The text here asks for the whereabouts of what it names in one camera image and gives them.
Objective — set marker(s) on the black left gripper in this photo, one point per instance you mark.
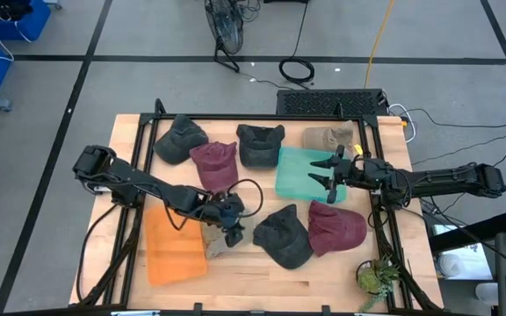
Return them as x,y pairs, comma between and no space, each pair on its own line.
226,210

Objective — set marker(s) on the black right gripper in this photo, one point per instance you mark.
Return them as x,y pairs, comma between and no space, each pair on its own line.
354,173

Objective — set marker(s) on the tan baseball cap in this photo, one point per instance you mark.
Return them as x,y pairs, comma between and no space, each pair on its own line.
319,138
213,246

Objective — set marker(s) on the dark gray baseball cap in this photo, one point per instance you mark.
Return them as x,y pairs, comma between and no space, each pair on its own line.
259,149
284,239
178,140

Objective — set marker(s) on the maroon baseball cap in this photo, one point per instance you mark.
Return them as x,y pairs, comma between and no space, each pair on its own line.
215,169
336,228

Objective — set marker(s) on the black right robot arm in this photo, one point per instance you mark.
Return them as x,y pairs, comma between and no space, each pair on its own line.
446,180

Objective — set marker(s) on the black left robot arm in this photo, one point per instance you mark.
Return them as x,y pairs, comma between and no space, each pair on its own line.
139,180

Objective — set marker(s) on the teal translucent plastic bin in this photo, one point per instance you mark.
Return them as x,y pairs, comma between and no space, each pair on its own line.
292,175

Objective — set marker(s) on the yellow gripper tag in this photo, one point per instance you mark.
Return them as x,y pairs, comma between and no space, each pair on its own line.
358,149

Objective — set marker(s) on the black perforated computer case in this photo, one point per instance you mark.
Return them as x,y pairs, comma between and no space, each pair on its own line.
323,103

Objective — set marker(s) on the small green potted plant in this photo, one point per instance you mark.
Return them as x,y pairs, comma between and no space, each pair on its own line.
373,278

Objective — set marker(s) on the black floor beam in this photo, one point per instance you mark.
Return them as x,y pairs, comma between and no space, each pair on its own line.
468,232

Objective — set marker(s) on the white roll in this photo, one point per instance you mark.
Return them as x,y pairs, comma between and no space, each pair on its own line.
450,265

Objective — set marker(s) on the black floor fan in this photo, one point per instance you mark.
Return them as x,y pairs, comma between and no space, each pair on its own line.
226,26

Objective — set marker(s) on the large blue plastic bin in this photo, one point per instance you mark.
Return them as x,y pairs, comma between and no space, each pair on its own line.
33,26

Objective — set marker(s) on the black gear in bin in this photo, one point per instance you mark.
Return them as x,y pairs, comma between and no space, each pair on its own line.
13,9

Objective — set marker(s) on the black aluminium table frame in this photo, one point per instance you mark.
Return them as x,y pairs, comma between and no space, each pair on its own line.
257,117

